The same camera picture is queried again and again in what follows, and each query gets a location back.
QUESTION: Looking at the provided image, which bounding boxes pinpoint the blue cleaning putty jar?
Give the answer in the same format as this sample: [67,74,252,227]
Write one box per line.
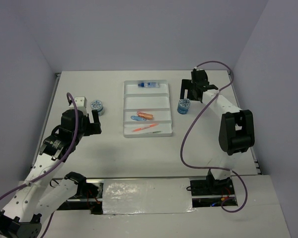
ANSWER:
[90,100,105,116]
[177,98,191,115]

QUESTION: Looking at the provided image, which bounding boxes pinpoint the small blue cap bottle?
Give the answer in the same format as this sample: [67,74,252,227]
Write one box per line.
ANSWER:
[138,81,159,88]

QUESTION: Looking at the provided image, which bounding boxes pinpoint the blue transparent eraser case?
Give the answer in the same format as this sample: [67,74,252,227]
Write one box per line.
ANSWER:
[131,115,147,121]

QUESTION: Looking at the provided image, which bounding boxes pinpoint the orange eraser case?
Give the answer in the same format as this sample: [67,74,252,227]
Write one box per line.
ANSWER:
[138,113,153,120]

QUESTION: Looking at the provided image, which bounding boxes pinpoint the orange highlighter pen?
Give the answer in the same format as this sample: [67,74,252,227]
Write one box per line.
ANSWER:
[132,123,158,132]

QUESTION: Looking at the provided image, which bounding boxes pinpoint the green white pen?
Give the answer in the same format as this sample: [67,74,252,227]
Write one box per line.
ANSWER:
[141,130,161,135]

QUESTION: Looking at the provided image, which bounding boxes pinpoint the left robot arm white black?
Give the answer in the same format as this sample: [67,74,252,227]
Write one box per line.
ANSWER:
[0,109,101,238]

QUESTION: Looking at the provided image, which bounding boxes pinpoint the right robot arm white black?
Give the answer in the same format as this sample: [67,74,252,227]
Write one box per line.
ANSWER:
[177,68,255,194]

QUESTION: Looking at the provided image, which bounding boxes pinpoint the white compartment tray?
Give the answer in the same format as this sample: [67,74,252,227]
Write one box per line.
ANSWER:
[123,80,173,138]

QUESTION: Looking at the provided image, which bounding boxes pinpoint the silver foil covered plate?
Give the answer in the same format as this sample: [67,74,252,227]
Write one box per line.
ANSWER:
[102,178,194,215]

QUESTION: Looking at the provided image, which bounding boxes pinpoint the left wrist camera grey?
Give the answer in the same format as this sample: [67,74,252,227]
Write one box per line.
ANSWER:
[69,97,88,116]

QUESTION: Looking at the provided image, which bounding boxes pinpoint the aluminium table edge rail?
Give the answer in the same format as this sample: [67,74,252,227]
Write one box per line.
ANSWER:
[29,72,62,170]

